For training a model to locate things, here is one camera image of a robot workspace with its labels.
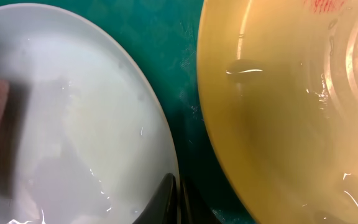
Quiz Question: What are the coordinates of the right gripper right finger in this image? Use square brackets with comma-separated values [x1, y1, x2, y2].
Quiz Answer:
[180, 179, 221, 224]

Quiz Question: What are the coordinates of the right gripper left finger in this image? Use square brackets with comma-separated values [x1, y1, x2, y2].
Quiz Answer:
[133, 173, 177, 224]

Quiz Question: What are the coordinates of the light blue plate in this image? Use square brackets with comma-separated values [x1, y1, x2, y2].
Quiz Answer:
[0, 3, 178, 223]

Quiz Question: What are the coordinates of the green brown sponge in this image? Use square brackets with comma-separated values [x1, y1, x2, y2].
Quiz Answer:
[0, 79, 30, 197]

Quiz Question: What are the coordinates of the teal plastic tray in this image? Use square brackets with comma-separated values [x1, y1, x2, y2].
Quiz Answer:
[0, 1, 253, 223]

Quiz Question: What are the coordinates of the near yellow-green plate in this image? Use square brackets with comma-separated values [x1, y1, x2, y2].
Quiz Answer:
[197, 0, 358, 223]

